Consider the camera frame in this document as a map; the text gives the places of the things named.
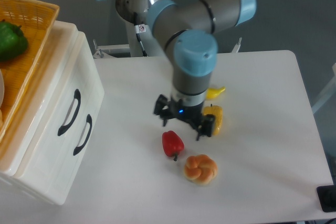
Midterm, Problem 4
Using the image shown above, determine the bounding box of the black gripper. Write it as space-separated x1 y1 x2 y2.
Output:
153 94 215 141

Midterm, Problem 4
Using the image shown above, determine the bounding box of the white drawer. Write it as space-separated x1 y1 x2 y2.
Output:
15 32 104 187
49 105 100 205

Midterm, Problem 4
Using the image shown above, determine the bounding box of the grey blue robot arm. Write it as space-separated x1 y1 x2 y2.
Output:
98 0 257 136

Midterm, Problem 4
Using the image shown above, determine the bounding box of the white drawer cabinet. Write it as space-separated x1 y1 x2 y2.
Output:
1 21 104 205

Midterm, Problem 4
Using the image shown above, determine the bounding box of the yellow bell pepper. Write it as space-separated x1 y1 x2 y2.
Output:
203 104 223 135

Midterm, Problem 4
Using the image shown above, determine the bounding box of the yellow banana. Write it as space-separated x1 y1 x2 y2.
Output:
206 86 226 100

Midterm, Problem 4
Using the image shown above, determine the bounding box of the red bell pepper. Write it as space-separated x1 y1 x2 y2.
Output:
162 131 185 161

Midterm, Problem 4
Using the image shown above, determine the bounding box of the knotted bread roll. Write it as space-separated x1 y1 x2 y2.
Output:
183 154 218 185

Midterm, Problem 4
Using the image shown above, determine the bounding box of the black device at edge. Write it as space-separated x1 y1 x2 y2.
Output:
316 185 335 212

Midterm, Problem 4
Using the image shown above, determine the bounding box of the yellow woven basket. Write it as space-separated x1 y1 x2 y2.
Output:
1 0 59 137

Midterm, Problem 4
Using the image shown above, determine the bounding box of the white object in basket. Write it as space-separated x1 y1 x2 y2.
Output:
0 70 5 106

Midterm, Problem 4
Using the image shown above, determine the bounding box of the green bell pepper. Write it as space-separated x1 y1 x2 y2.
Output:
1 19 28 62

